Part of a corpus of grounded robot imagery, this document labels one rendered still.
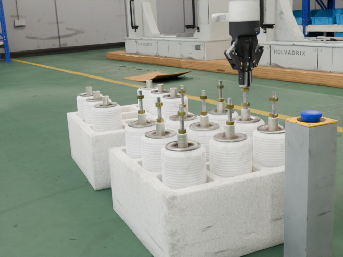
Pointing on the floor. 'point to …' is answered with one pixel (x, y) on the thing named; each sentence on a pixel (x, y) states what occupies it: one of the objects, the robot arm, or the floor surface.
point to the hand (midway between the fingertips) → (245, 78)
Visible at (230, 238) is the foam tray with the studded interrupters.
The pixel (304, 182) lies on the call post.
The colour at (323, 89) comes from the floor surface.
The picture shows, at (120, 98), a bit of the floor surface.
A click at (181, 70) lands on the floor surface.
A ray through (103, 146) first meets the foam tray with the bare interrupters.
